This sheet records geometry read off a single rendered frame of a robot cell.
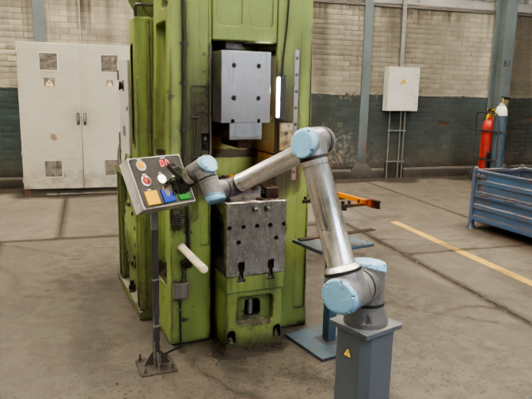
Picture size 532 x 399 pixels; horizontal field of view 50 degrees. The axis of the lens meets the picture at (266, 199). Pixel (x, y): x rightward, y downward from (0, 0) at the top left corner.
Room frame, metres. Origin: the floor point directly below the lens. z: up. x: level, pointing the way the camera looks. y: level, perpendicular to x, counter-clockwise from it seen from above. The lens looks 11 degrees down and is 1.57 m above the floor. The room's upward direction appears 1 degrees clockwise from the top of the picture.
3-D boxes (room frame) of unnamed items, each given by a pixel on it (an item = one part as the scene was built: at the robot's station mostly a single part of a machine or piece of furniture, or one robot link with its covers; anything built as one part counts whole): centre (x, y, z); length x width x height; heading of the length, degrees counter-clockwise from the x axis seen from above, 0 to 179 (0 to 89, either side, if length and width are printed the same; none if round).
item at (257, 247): (3.52, 0.16, 0.69); 0.56 x 0.38 x 0.45; 24
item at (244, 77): (3.51, 0.17, 1.56); 0.42 x 0.39 x 0.40; 24
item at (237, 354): (3.26, 0.11, 0.01); 0.58 x 0.39 x 0.01; 114
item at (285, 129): (3.55, -0.11, 1.27); 0.09 x 0.02 x 0.17; 114
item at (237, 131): (3.49, 0.21, 1.32); 0.42 x 0.20 x 0.10; 24
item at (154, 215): (3.01, 0.60, 0.54); 0.04 x 0.04 x 1.08; 24
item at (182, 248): (3.08, 0.40, 0.62); 0.44 x 0.05 x 0.05; 24
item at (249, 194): (3.49, 0.21, 0.96); 0.42 x 0.20 x 0.09; 24
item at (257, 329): (3.52, 0.16, 0.23); 0.55 x 0.37 x 0.47; 24
